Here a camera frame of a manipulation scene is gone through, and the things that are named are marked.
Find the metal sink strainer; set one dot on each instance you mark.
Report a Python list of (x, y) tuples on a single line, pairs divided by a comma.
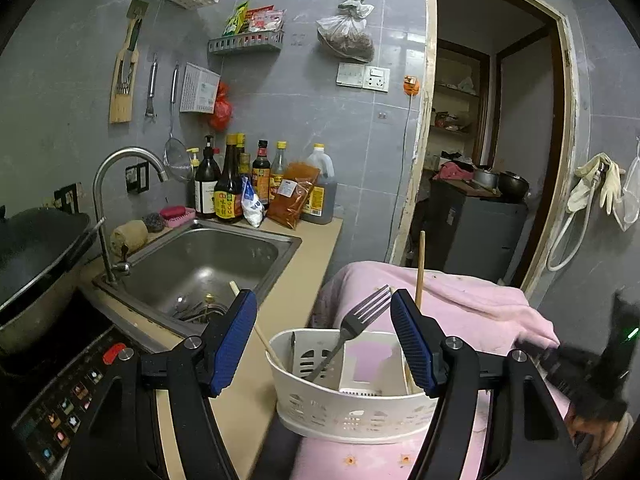
[(210, 310)]

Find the white wall socket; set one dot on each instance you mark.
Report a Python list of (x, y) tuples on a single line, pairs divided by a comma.
[(376, 78)]

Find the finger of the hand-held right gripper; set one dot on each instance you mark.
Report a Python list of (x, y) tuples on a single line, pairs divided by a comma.
[(552, 362)]

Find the small steel pot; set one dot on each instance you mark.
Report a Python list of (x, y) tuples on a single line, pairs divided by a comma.
[(485, 178)]

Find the wooden door frame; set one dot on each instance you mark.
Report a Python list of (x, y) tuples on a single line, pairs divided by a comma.
[(555, 135)]

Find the loofah sponge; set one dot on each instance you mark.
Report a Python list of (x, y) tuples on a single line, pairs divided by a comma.
[(129, 237)]

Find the wooden chopstick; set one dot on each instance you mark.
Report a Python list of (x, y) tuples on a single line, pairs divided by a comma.
[(262, 340), (420, 270)]

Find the white salt bag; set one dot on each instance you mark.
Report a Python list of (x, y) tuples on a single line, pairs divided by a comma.
[(251, 202)]

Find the metal mesh strainer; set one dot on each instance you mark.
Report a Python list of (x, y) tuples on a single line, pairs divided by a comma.
[(176, 157)]

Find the metal faucet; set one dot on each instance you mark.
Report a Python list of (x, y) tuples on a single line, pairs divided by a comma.
[(100, 200)]

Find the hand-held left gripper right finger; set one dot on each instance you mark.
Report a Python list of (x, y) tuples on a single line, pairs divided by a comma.
[(415, 350)]

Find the wooden knife rack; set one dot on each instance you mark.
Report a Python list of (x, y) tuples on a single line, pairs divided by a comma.
[(127, 67)]

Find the steel wool scrubber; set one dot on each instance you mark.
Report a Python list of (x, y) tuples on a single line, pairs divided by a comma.
[(155, 221)]

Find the person's right forearm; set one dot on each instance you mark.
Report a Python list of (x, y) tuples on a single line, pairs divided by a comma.
[(624, 452)]

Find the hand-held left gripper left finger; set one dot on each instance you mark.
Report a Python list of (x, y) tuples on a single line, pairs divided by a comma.
[(230, 350)]

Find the pink soap dish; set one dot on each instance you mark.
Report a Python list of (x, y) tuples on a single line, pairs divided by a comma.
[(176, 212)]

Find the dark round pot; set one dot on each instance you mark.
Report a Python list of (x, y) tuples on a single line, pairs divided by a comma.
[(514, 185)]

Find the metal peeler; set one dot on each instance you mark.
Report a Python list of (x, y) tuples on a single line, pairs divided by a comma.
[(151, 85)]

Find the grey wall shelf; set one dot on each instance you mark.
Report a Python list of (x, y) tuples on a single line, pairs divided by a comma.
[(245, 42)]

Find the dark pump bottle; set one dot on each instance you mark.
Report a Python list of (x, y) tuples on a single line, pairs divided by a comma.
[(207, 180)]

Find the large soy sauce bottle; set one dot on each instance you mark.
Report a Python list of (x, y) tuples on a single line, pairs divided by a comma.
[(229, 185)]

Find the white mesh bag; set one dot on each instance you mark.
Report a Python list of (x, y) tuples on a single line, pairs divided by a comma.
[(630, 195)]

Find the pink cloth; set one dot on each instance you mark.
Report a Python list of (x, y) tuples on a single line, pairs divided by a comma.
[(475, 305)]

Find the red plastic bag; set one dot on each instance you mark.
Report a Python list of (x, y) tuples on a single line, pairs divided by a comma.
[(221, 107)]

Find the person's right hand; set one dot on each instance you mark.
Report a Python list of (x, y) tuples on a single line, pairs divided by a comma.
[(595, 432)]

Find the black induction cooker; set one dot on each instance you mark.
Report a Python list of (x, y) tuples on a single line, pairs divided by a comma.
[(60, 385)]

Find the white plastic utensil holder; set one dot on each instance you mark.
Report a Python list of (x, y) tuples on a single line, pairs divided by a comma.
[(350, 405)]

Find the white wall switch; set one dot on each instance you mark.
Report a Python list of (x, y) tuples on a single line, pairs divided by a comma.
[(350, 75)]

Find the white wall box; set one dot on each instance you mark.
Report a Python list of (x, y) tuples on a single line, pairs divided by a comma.
[(197, 90)]

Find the metal fork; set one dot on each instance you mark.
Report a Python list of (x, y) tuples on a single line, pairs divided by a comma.
[(350, 330)]

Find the large dark liquid jug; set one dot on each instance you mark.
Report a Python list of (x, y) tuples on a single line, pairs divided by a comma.
[(322, 185)]

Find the black wok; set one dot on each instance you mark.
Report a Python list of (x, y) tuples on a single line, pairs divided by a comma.
[(35, 255)]

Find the slim yellow-capped bottle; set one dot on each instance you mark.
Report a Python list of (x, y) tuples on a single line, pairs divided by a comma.
[(242, 150)]

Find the steel sink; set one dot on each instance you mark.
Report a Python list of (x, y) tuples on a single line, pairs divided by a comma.
[(200, 265)]

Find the green snack packet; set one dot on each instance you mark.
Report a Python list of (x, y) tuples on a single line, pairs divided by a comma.
[(236, 19)]

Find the yellow-capped vinegar bottle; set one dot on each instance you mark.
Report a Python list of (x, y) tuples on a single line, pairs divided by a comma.
[(279, 170)]

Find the clear bag of dried goods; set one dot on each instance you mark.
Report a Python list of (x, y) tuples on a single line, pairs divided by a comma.
[(347, 32)]

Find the cream rubber gloves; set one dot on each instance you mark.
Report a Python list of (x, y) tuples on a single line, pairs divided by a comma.
[(607, 190)]

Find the black wall outlet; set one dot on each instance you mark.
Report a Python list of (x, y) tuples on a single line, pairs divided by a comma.
[(67, 197), (136, 177)]

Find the red snack packets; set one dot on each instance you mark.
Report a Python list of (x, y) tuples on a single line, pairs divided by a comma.
[(265, 19)]

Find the grey cabinet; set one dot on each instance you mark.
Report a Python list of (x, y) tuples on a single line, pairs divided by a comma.
[(475, 240)]

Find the red cloth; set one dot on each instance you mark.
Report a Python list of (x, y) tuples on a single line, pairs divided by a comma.
[(452, 171)]

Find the orange wall plug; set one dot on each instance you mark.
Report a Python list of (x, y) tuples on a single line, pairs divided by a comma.
[(411, 85)]

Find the wooden shelf unit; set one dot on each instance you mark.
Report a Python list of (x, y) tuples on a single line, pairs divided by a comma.
[(457, 110)]

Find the red-capped dark bottle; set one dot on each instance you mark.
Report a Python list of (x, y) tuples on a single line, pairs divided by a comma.
[(260, 170)]

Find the orange chili powder bag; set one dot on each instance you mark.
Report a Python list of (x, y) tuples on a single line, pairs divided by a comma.
[(295, 190)]

